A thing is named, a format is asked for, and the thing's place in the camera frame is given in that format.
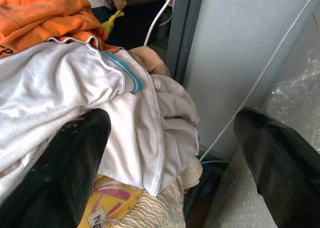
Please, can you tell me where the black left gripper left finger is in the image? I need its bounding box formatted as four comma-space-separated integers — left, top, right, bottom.
0, 108, 112, 228

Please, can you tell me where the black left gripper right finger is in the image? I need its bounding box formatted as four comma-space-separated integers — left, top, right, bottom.
233, 106, 320, 228

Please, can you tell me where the person's hand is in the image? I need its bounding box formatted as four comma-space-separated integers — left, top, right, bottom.
109, 0, 128, 11

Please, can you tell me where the clear bubble wrap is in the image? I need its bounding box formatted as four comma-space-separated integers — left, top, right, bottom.
201, 46, 320, 228

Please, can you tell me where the yellow floral cloth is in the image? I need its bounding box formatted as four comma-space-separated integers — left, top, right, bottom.
77, 174, 145, 228

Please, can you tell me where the white paper label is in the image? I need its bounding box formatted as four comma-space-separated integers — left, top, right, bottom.
86, 207, 107, 228

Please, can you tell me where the white mesh shirt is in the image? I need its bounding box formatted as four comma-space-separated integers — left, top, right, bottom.
0, 36, 166, 198

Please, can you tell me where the cream ribbed textile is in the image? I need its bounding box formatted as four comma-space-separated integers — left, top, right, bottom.
109, 156, 204, 228

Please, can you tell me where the light grey cloth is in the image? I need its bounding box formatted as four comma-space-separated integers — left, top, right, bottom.
139, 72, 201, 189

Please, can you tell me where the orange shirt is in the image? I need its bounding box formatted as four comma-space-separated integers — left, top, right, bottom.
0, 0, 121, 60

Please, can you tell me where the white cable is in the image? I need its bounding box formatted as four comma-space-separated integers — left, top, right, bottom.
198, 0, 320, 164

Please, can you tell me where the grey door frame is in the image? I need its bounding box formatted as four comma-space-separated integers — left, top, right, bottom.
166, 0, 206, 85

